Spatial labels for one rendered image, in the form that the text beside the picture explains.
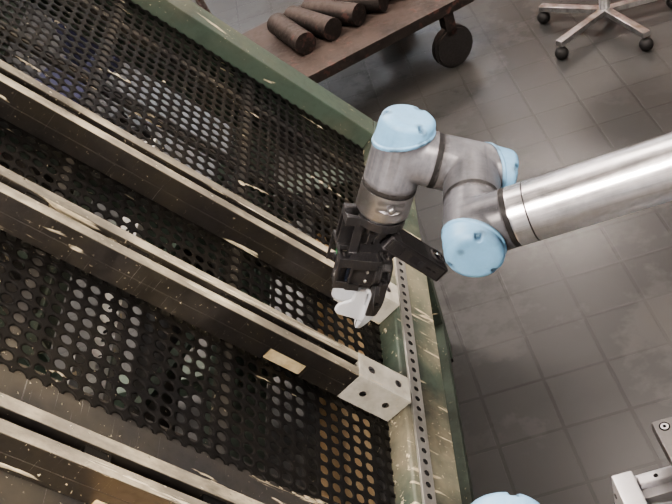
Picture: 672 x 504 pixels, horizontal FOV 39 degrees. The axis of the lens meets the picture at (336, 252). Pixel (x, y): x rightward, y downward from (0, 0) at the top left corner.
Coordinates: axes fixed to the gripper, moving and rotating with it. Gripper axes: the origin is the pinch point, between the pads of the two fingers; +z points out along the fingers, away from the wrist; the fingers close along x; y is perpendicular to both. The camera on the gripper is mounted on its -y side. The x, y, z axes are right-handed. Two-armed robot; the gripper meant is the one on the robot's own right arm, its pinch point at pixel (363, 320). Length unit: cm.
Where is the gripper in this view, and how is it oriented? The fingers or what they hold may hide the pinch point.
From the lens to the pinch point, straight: 145.5
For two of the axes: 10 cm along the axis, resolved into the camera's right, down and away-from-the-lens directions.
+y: -9.7, -0.9, -2.3
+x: 1.4, 6.1, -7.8
